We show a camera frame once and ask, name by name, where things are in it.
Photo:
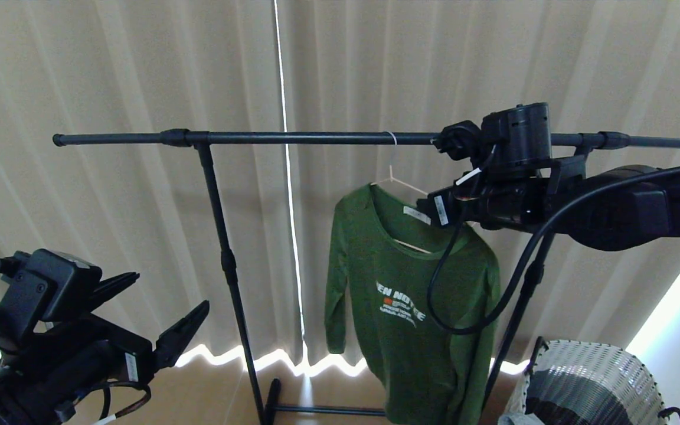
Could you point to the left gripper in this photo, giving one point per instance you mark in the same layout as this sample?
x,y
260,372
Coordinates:
x,y
86,360

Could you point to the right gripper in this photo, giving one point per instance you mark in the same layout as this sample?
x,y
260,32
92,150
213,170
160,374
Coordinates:
x,y
493,203

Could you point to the pink clothes hanger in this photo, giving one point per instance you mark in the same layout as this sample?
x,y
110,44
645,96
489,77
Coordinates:
x,y
411,188

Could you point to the green printed shirt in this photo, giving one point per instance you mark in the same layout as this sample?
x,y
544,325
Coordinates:
x,y
387,354

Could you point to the pale grey shorts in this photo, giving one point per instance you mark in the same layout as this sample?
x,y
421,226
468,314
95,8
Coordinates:
x,y
520,420

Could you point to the white laundry basket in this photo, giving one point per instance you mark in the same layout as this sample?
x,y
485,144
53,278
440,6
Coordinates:
x,y
600,366

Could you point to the black clothes rack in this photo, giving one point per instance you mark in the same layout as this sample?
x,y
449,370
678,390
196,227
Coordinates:
x,y
257,138

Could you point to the beige curtain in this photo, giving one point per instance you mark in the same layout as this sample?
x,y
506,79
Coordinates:
x,y
110,71

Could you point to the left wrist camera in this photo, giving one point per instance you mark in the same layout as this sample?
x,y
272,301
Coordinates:
x,y
51,283

